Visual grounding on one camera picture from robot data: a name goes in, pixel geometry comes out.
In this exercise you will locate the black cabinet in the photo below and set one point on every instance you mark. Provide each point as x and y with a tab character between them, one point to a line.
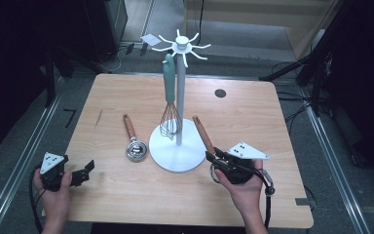
110	26

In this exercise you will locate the black tripod stand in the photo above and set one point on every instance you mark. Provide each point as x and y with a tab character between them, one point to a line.
315	65

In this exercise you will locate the round dark table grommet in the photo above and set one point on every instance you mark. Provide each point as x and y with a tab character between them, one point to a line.
220	93

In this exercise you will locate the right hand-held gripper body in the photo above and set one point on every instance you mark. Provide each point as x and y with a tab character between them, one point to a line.
242	162

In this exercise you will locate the aluminium floor rail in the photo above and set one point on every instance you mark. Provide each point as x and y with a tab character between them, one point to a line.
334	169
22	162

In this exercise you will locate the white utensil rack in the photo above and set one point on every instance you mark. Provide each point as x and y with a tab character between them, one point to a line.
183	152

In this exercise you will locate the black metal stand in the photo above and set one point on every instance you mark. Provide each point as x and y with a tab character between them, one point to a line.
49	81

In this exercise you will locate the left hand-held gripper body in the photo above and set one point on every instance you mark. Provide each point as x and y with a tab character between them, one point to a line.
50	162

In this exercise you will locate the person's right hand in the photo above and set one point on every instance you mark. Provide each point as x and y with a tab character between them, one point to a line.
246	195

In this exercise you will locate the white paper sheet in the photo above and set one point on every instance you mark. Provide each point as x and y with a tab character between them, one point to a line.
150	39

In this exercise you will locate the person's left hand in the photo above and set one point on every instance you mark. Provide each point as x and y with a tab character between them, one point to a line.
56	204

